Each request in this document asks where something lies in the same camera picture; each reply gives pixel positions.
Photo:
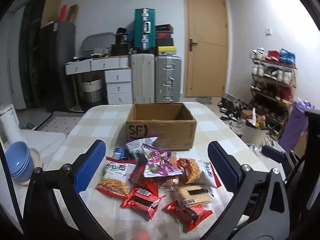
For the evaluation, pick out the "grey slipper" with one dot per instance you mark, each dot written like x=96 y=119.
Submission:
x=31 y=125

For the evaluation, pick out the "stack of shoe boxes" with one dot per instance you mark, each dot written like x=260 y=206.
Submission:
x=163 y=35

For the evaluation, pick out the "black cabinet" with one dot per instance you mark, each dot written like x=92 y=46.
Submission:
x=57 y=55

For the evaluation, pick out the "rows of shoes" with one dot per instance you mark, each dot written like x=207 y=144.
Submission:
x=272 y=73

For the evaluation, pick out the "white drawer desk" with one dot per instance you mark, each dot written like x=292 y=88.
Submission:
x=118 y=76

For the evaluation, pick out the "red snack packet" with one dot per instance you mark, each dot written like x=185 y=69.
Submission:
x=187 y=212
x=141 y=176
x=140 y=201

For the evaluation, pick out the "purple candy bag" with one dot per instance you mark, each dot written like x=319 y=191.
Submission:
x=160 y=162

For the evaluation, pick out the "cardboard box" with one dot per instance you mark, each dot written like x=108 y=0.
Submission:
x=162 y=135

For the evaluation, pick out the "flat brown carton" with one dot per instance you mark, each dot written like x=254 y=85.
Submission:
x=300 y=143

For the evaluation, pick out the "wooden shoe rack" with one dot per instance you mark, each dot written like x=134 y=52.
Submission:
x=293 y=80

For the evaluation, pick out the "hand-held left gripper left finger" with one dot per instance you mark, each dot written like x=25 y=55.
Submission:
x=91 y=165

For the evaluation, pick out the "red bottle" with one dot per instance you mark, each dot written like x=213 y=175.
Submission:
x=63 y=13

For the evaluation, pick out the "pile of loose shoes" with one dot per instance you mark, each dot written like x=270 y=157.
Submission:
x=232 y=110

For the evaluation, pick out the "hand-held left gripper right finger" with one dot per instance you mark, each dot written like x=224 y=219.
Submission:
x=222 y=166

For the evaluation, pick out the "silver suitcase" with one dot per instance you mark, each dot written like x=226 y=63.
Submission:
x=167 y=77

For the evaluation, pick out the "white tall appliance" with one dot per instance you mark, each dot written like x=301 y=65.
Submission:
x=10 y=125

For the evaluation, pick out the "beige suitcase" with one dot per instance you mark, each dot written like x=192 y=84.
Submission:
x=142 y=77

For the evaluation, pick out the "light switch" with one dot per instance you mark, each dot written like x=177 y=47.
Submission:
x=268 y=31

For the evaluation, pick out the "teal suitcase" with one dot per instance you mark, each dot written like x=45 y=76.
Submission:
x=141 y=22

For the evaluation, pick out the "black box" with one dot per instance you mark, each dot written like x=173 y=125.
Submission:
x=121 y=40

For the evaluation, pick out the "stack of beige plates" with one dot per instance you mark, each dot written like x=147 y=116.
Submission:
x=36 y=156

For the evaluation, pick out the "white noodle snack packet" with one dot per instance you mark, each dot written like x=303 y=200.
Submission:
x=197 y=172
x=115 y=177

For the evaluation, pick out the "grey door mat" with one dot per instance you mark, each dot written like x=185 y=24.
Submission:
x=205 y=100

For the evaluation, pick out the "grey tray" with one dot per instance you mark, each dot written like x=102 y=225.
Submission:
x=97 y=42

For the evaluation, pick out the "blue cookie packet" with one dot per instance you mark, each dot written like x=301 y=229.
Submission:
x=119 y=153

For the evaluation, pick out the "cardboard sheet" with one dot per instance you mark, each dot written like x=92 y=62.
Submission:
x=51 y=7

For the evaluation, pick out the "dotted floor mat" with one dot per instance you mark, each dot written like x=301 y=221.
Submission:
x=62 y=121

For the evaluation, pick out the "white trash bin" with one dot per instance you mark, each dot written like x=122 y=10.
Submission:
x=253 y=136

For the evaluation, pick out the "woven laundry basket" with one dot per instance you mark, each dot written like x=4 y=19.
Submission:
x=92 y=90

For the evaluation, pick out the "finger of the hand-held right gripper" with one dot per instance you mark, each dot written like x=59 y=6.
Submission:
x=273 y=153

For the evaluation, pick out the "clear cake packet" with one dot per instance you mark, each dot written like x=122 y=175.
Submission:
x=192 y=192

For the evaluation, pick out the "wooden door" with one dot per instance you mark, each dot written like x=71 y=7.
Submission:
x=207 y=62

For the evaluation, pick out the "stack of blue bowls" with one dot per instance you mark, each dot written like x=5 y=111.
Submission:
x=20 y=162

